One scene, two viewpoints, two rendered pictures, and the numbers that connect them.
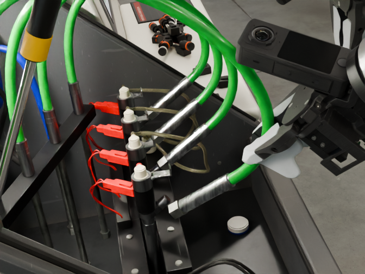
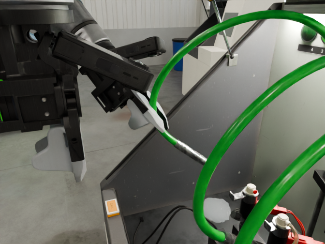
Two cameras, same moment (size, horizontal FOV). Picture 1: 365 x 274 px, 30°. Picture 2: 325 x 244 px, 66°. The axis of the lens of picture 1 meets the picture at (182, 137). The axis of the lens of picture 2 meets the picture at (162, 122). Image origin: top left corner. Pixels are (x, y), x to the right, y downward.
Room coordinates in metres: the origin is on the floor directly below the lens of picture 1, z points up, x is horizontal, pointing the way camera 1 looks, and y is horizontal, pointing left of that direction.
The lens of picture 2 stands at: (1.10, -0.18, 1.43)
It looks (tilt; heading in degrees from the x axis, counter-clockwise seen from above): 24 degrees down; 167
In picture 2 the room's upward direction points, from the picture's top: straight up
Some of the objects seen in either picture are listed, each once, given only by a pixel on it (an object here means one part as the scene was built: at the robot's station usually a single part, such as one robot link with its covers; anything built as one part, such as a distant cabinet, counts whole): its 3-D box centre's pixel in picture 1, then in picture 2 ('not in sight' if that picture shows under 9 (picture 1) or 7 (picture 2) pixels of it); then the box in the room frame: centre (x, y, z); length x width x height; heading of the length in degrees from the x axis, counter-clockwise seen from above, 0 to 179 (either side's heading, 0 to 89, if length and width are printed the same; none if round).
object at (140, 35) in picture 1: (177, 52); not in sight; (1.49, -0.01, 0.97); 0.70 x 0.22 x 0.03; 6
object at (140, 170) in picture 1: (140, 175); (251, 192); (0.78, 0.06, 1.12); 0.02 x 0.02 x 0.03
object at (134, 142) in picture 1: (134, 145); (282, 223); (0.86, 0.07, 1.12); 0.02 x 0.02 x 0.03
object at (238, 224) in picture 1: (238, 225); not in sight; (0.98, -0.08, 0.84); 0.04 x 0.04 x 0.01
